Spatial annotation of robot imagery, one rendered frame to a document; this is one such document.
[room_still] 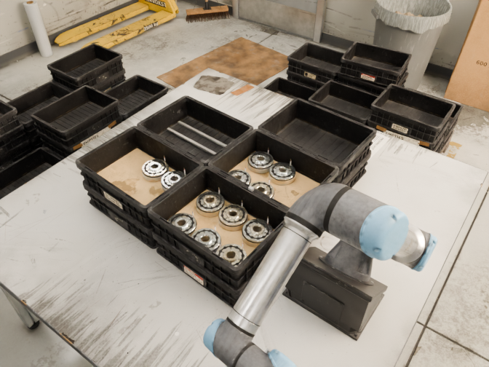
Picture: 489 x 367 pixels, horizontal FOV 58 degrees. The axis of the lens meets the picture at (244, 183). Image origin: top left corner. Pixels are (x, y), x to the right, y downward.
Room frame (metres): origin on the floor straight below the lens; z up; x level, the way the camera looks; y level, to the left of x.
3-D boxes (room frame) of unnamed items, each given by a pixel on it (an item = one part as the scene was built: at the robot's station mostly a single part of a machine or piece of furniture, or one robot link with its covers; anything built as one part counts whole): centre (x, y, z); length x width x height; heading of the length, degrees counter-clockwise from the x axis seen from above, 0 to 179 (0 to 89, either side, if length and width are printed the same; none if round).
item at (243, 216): (1.07, 0.04, 0.86); 0.10 x 0.10 x 0.01
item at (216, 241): (0.95, 0.13, 0.86); 0.10 x 0.10 x 0.01
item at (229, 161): (1.25, -0.11, 0.87); 0.40 x 0.30 x 0.11; 51
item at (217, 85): (2.21, 0.18, 0.71); 0.22 x 0.19 x 0.01; 54
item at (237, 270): (1.01, 0.08, 0.92); 0.40 x 0.30 x 0.02; 51
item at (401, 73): (2.74, -0.88, 0.37); 0.42 x 0.34 x 0.46; 54
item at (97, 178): (1.27, 0.39, 0.92); 0.40 x 0.30 x 0.02; 51
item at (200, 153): (1.50, 0.20, 0.87); 0.40 x 0.30 x 0.11; 51
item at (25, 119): (2.38, 1.29, 0.31); 0.40 x 0.30 x 0.34; 144
